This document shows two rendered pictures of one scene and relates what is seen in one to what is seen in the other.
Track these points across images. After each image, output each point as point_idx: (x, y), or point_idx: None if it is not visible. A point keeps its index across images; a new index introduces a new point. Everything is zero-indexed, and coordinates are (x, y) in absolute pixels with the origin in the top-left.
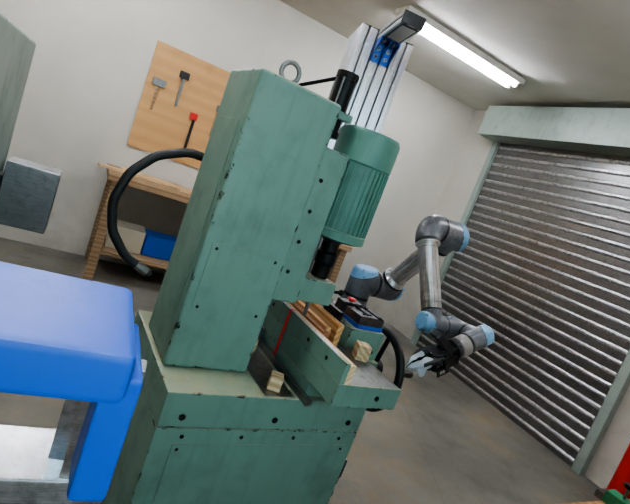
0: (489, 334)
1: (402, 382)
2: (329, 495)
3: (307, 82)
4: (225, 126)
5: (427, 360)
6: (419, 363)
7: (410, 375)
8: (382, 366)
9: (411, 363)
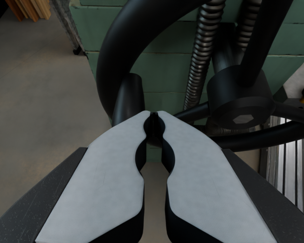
0: None
1: (96, 84)
2: None
3: None
4: None
5: (89, 182)
6: (113, 130)
7: (112, 119)
8: (223, 101)
9: (145, 110)
